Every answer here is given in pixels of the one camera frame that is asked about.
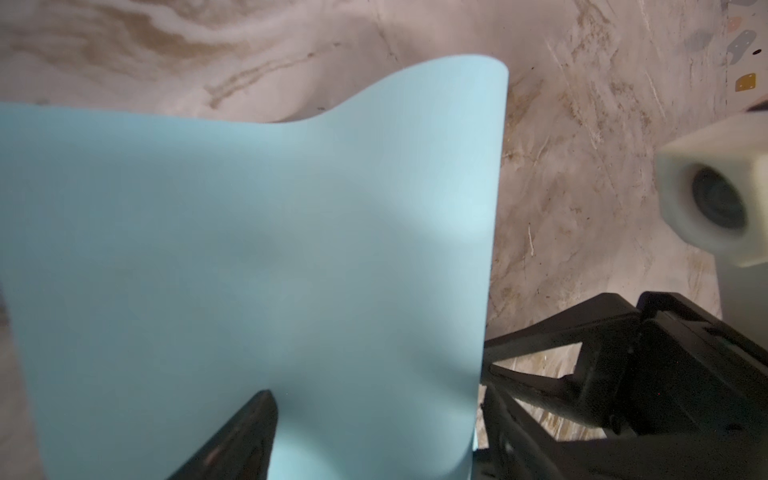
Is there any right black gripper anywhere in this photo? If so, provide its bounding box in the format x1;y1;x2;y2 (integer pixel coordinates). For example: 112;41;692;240
476;292;767;479

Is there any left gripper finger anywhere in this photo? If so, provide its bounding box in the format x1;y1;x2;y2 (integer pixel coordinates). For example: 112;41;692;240
168;390;279;480

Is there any light blue paper sheet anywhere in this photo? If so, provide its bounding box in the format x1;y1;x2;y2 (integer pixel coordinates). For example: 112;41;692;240
1;55;508;479

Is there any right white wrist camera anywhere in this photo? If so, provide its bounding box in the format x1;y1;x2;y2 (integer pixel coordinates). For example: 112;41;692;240
655;111;767;267

